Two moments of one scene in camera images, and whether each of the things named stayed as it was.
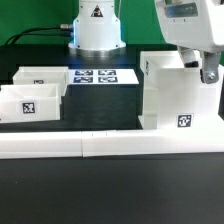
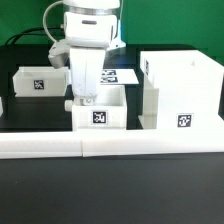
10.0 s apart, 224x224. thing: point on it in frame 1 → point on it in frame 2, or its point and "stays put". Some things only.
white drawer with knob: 33,102 → 108,112
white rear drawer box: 42,75 stays put
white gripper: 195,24 → 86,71
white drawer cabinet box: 175,96 stays put
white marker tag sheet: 101,76 stays put
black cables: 60,26 stays put
